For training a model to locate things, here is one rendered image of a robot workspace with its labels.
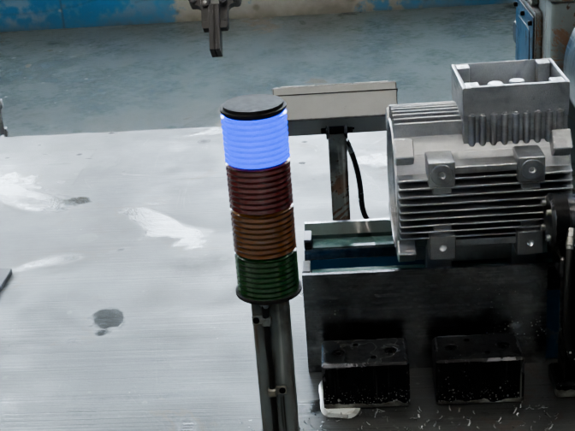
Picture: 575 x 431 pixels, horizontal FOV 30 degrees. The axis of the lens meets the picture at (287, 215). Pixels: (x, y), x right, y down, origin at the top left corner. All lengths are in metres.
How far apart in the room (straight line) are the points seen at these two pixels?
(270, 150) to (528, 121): 0.40
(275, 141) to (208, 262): 0.71
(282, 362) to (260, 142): 0.24
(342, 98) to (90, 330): 0.47
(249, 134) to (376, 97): 0.55
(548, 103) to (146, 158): 1.05
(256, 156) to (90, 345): 0.58
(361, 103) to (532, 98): 0.30
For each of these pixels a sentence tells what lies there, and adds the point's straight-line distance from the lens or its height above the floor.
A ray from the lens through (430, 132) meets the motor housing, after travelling 1.25.
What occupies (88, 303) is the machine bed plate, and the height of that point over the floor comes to 0.80.
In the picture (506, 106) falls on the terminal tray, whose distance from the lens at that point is 1.25.
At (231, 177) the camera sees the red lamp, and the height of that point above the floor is 1.15.
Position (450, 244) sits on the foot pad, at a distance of 1.25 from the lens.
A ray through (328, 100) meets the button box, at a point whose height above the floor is 1.07.
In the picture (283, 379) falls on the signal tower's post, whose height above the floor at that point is 0.93.
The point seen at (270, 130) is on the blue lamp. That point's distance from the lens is 0.95.
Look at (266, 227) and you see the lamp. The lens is 0.98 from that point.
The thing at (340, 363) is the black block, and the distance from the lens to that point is 1.24.
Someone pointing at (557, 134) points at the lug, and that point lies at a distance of 1.25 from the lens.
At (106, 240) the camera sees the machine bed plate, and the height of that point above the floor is 0.80.
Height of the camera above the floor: 1.50
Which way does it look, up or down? 23 degrees down
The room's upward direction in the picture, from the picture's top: 4 degrees counter-clockwise
